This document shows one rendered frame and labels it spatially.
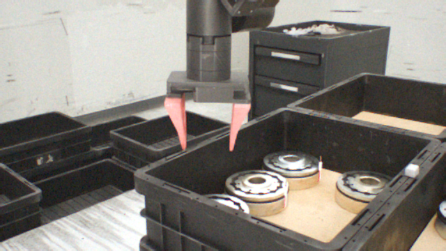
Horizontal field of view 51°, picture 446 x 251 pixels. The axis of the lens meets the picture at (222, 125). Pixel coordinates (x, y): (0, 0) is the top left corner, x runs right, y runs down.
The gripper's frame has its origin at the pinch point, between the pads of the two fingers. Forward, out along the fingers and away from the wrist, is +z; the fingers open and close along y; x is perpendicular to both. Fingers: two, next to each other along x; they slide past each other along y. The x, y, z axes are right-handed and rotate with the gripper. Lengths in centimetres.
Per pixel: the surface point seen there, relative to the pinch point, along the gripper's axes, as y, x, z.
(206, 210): -0.3, 10.2, 4.5
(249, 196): -6.2, -4.7, 10.4
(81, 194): 51, -98, 59
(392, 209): -21.6, 11.3, 3.3
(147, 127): 29, -121, 39
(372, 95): -41, -58, 8
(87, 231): 24.1, -20.8, 27.0
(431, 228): -32.8, -1.1, 13.0
